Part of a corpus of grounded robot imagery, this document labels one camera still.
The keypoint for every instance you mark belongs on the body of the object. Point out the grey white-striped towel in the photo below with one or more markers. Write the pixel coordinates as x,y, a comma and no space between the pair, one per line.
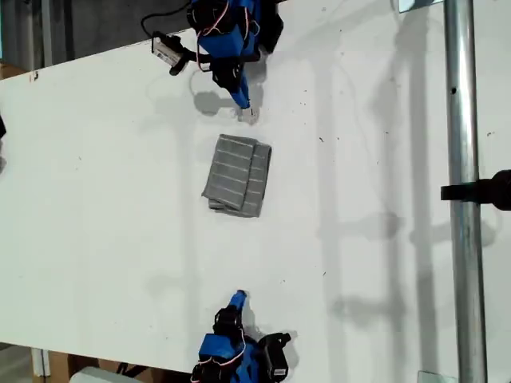
235,179

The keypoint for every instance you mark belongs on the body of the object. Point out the brown cardboard box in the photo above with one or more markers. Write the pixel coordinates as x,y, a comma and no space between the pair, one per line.
100,365

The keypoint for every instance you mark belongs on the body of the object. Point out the white foam box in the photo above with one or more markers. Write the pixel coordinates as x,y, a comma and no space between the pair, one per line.
100,376

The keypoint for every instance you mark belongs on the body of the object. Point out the black object at table edge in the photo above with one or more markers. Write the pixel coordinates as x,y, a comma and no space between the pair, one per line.
2,127

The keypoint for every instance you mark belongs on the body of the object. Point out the black clamp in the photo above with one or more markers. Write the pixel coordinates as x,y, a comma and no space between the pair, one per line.
483,190

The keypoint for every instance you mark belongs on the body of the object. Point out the black camera stalk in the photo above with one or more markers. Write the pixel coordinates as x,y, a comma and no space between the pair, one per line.
197,58
277,338

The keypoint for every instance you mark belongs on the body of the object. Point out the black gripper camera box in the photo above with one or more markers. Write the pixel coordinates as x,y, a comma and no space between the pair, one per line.
275,361
167,50

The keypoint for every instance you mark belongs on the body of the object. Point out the white table leg bracket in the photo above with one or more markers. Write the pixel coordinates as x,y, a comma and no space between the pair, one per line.
40,362

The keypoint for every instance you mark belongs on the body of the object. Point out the steel post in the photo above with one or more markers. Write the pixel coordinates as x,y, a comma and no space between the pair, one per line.
465,199

